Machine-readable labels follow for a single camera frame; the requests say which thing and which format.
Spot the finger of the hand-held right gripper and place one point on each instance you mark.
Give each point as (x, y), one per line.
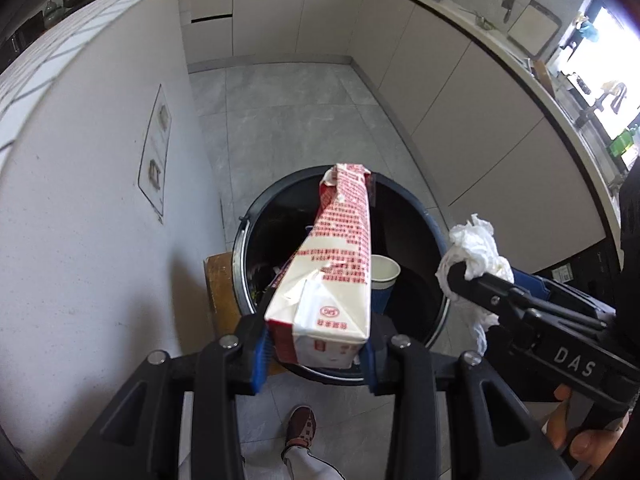
(485, 292)
(532, 281)

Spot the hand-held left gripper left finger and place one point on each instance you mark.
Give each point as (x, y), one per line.
(261, 362)

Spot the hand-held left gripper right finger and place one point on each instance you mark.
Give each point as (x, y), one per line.
(369, 372)

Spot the white tissue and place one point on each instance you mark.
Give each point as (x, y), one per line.
(475, 245)

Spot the black bucket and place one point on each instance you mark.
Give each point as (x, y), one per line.
(410, 240)

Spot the blue white paper cup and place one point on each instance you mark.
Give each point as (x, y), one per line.
(385, 280)

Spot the red white milk carton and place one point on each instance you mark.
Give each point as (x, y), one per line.
(340, 270)

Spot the person's right hand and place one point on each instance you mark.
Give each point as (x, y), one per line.
(590, 447)

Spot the black dishwasher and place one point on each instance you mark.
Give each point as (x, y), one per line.
(575, 260)

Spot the brown shoe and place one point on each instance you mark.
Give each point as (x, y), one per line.
(302, 427)

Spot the wooden stool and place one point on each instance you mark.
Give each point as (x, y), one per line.
(220, 290)

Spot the white trouser leg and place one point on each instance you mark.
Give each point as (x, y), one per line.
(310, 465)

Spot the green bottle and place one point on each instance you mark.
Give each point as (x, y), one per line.
(622, 142)

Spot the steel kitchen faucet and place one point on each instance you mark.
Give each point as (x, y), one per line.
(612, 97)

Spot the beige base cabinets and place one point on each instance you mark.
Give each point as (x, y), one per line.
(450, 85)

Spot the white kitchen island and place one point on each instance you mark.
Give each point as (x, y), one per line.
(90, 210)

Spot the kitchen window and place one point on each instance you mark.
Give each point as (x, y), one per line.
(610, 50)

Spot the beige cutting board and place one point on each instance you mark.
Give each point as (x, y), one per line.
(532, 27)

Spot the blue glove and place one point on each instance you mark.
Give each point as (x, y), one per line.
(590, 30)

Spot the cleaver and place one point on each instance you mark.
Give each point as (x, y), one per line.
(510, 5)

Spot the white checkered tablecloth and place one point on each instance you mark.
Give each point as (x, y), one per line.
(90, 15)

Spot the black microwave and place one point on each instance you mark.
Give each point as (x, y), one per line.
(22, 35)

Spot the green ceramic jar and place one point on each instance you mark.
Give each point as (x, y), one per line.
(52, 12)

